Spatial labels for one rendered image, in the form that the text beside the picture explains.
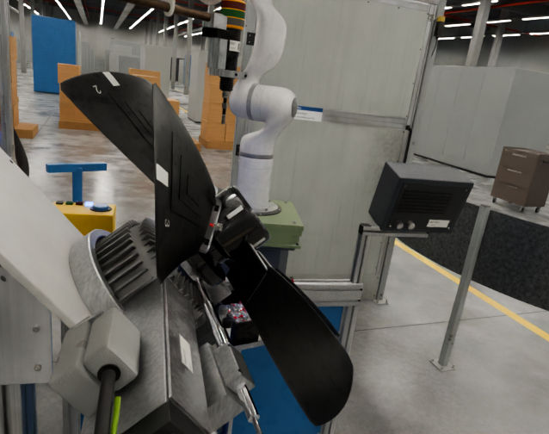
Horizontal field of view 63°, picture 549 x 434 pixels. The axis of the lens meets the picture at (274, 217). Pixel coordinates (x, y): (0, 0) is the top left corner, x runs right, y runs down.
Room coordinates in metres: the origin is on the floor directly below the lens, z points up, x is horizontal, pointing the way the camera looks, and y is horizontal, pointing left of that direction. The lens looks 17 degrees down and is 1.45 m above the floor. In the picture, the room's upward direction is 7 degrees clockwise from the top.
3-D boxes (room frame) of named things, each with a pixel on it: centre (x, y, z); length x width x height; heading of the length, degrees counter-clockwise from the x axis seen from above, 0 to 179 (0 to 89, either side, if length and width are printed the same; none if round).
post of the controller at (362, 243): (1.34, -0.29, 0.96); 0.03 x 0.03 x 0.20; 16
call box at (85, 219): (1.11, 0.50, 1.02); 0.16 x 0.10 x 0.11; 106
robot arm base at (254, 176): (1.55, 0.09, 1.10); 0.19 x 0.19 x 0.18
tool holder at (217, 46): (0.84, 0.12, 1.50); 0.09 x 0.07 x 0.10; 141
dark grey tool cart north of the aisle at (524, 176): (6.86, -3.73, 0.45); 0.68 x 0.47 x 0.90; 26
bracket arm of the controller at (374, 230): (1.37, -0.39, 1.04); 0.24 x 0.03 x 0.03; 106
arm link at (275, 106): (1.54, 0.06, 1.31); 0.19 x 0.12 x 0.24; 72
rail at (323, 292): (1.22, 0.12, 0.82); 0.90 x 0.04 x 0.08; 106
